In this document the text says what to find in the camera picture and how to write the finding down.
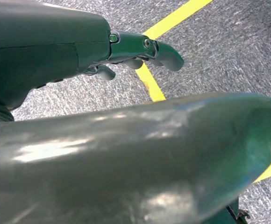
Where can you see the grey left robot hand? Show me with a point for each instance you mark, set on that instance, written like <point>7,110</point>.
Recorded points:
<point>44,46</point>

